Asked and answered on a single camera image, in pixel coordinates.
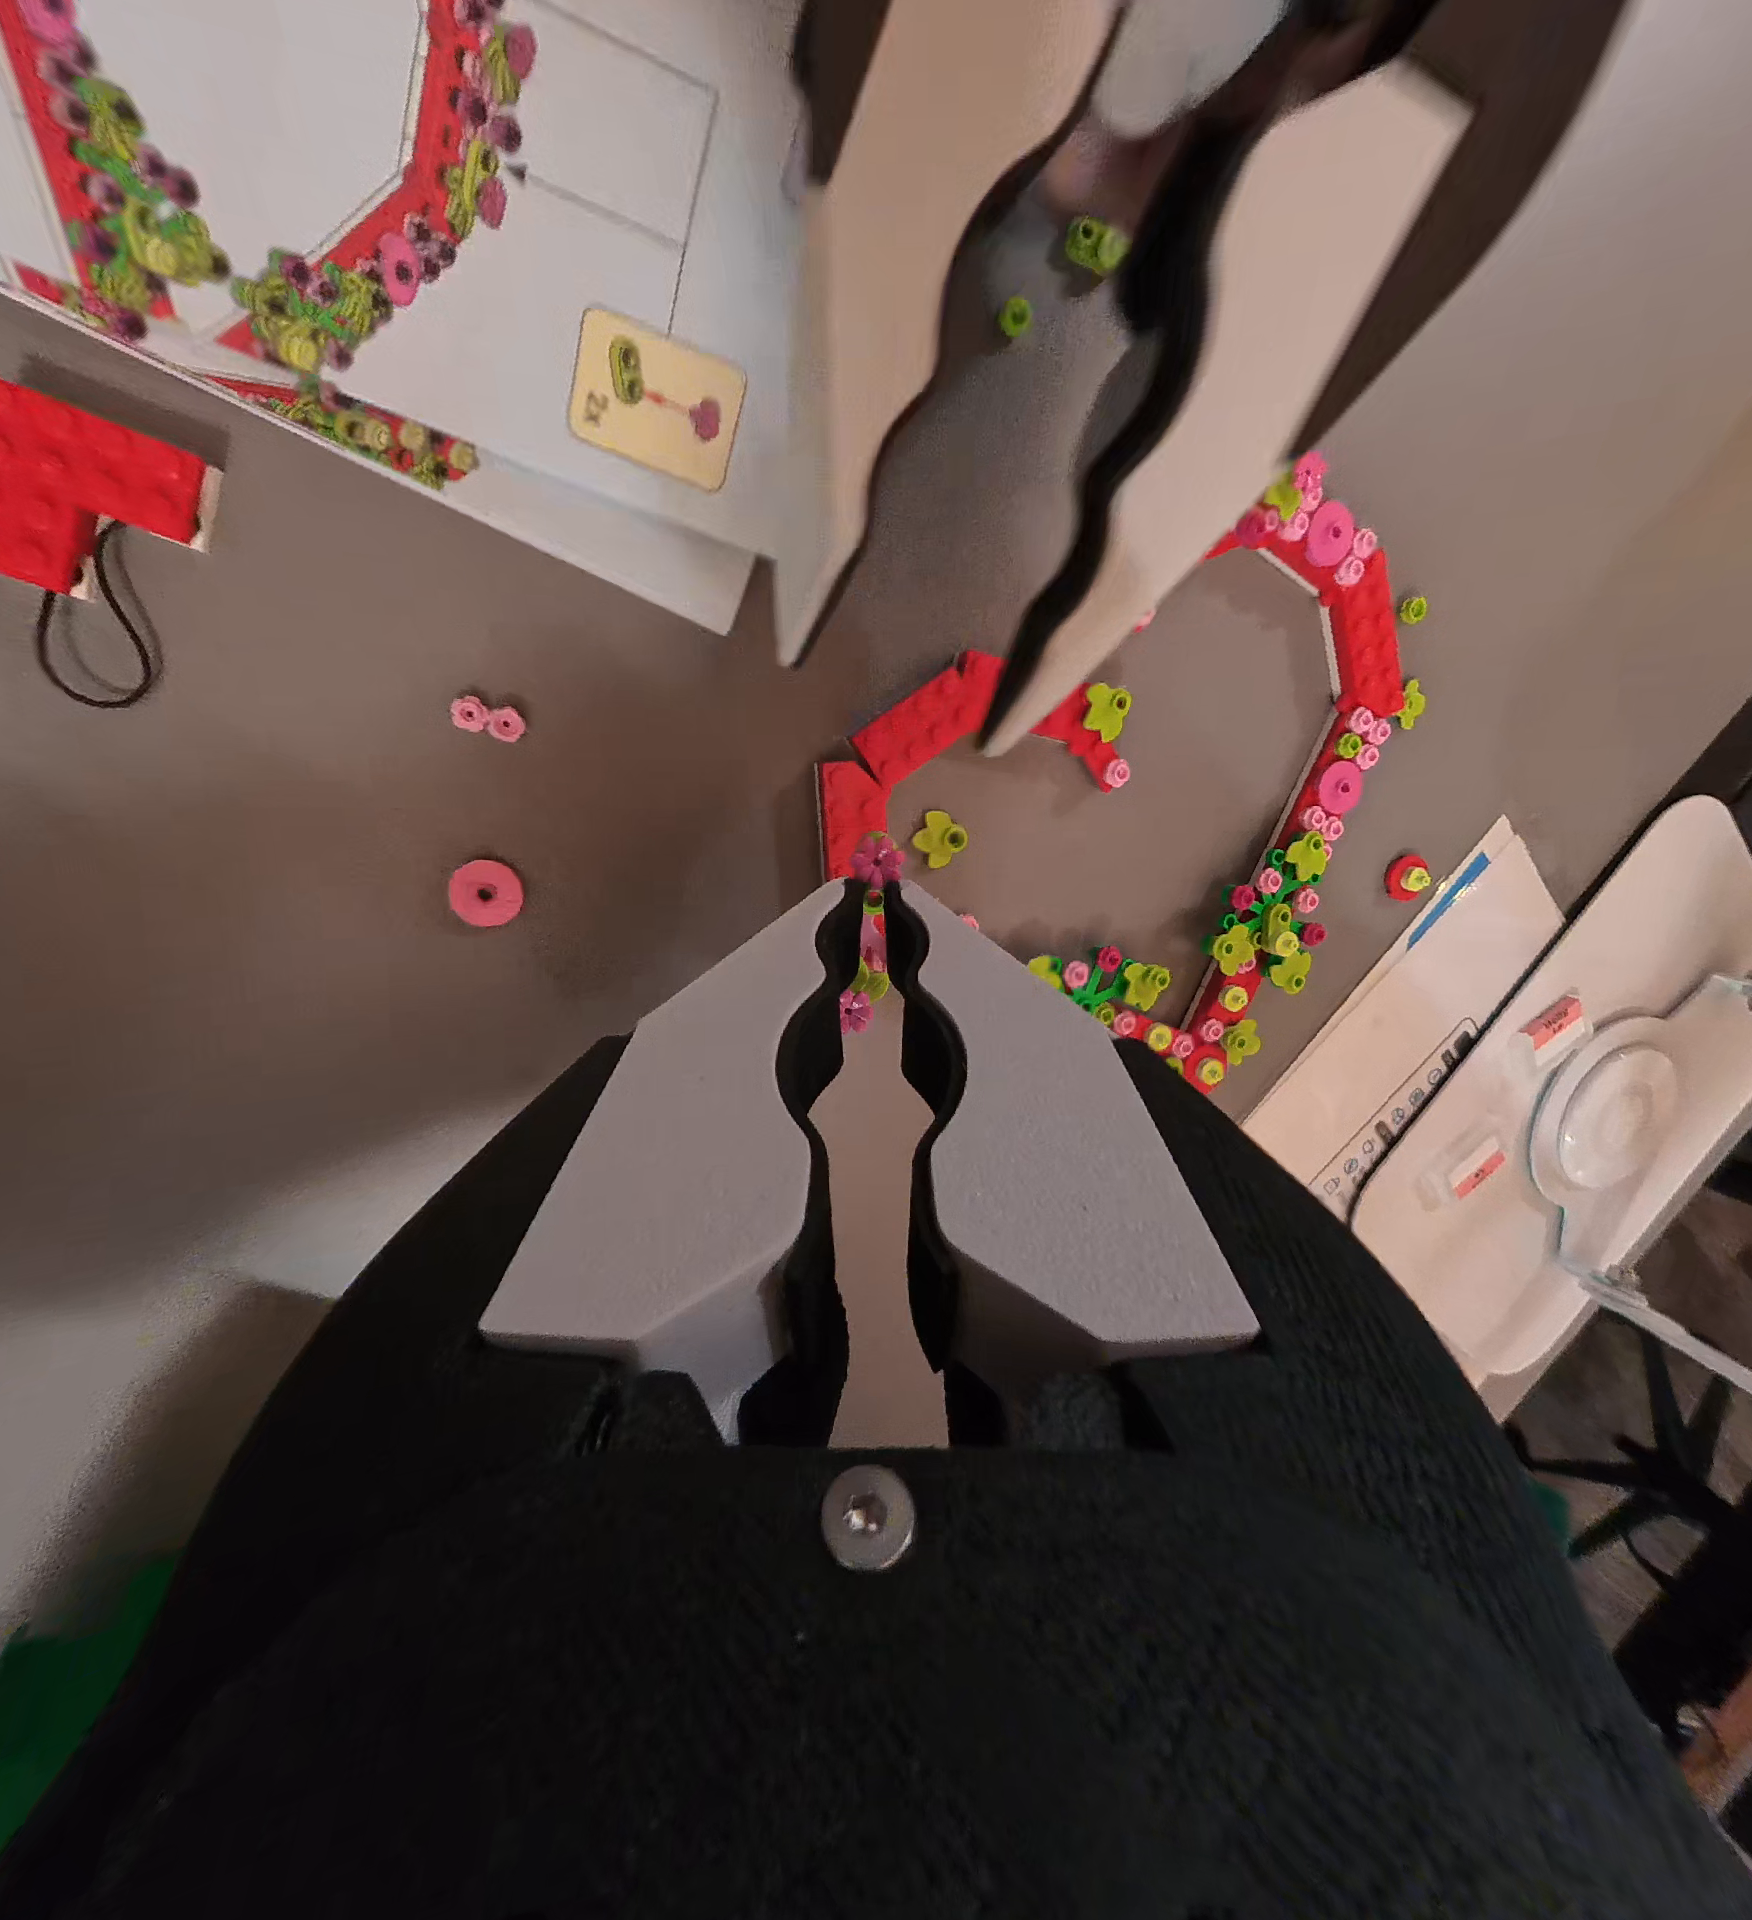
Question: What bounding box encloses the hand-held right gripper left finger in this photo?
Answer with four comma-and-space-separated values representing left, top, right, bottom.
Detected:
480, 880, 850, 1445

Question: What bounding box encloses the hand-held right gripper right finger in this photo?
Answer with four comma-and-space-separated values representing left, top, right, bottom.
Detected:
877, 880, 1264, 1445

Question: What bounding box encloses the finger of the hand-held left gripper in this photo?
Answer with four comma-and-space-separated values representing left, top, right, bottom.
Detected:
774, 0, 1126, 670
978, 53, 1476, 756

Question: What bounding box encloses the red lego heart frame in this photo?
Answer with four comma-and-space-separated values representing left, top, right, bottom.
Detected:
816, 449, 1430, 1096

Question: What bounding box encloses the lime plate with pink flower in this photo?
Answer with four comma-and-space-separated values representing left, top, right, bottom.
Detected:
838, 831, 908, 1037

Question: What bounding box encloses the lego instruction booklet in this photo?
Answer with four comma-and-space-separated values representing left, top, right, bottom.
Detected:
0, 0, 834, 635

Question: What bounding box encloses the laminated printed paper sheet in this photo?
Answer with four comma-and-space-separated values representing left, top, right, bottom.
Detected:
1243, 817, 1569, 1219

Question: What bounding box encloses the wooden book stand white base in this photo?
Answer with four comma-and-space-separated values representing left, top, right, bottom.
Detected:
1349, 795, 1752, 1412

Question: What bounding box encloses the red lego hanger with string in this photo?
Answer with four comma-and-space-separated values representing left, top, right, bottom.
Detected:
0, 371, 227, 712

